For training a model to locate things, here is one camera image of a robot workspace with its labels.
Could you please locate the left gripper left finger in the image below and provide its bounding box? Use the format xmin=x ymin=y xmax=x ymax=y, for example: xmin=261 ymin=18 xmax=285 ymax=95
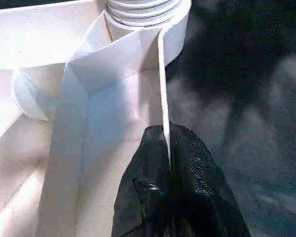
xmin=112 ymin=125 xmax=175 ymax=237

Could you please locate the white plastic table top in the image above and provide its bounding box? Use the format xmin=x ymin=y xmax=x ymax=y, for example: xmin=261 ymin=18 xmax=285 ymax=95
xmin=0 ymin=0 xmax=190 ymax=237

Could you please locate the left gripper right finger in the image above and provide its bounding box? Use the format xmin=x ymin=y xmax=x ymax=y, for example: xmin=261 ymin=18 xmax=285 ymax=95
xmin=169 ymin=124 xmax=252 ymax=237

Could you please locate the black table mat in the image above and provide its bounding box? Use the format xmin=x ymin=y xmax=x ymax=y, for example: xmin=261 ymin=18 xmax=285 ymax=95
xmin=0 ymin=0 xmax=296 ymax=237

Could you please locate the white plastic table leg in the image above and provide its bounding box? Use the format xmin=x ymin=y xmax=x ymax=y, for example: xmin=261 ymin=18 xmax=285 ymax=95
xmin=106 ymin=0 xmax=183 ymax=28

